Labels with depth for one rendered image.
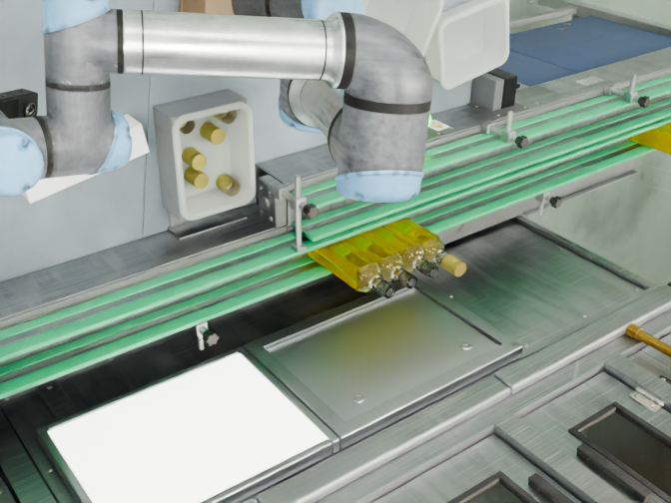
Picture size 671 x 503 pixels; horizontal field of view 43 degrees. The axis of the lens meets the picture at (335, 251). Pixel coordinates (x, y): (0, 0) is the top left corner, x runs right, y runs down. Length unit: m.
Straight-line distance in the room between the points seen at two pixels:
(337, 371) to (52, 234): 0.62
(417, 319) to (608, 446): 0.47
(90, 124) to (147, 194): 0.73
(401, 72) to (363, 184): 0.15
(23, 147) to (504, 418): 1.03
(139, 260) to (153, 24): 0.77
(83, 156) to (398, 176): 0.40
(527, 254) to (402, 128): 1.15
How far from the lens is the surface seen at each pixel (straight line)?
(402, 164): 1.12
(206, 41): 1.05
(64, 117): 1.06
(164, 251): 1.76
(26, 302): 1.66
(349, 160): 1.13
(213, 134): 1.73
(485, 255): 2.18
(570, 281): 2.12
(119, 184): 1.75
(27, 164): 1.03
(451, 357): 1.76
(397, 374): 1.71
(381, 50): 1.09
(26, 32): 1.60
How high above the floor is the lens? 2.23
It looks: 44 degrees down
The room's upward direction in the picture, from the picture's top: 125 degrees clockwise
